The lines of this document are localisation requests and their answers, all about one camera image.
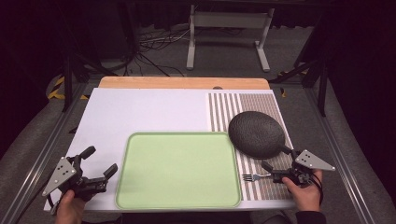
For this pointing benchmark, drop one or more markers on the striped placemat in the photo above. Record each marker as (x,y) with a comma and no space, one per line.
(271,102)

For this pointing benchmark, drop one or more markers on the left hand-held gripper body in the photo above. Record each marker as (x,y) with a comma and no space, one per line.
(73,178)

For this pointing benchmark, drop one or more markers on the person's right sleeve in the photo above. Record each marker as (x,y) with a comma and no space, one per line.
(309,217)

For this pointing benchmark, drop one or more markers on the person's right hand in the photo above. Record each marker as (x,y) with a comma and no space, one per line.
(303,193)

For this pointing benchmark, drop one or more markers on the person's left hand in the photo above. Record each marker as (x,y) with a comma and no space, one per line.
(70,207)

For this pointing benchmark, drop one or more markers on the wooden table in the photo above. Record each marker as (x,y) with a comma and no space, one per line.
(183,83)

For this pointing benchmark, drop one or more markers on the yellow and black tape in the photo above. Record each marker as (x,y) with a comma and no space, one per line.
(57,90)

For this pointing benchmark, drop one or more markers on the white board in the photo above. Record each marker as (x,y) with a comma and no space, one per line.
(140,112)

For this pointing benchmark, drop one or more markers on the black tripod stand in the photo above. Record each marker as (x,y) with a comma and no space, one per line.
(314,65)
(76,62)

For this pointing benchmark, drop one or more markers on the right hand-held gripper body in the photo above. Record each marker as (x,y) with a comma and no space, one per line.
(303,169)

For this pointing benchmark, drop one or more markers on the light green tray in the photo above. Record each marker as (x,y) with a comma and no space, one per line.
(178,170)

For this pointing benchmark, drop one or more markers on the silver fork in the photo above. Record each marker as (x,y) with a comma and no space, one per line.
(255,177)

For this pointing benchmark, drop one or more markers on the white metal stand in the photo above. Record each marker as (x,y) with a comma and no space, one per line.
(229,21)

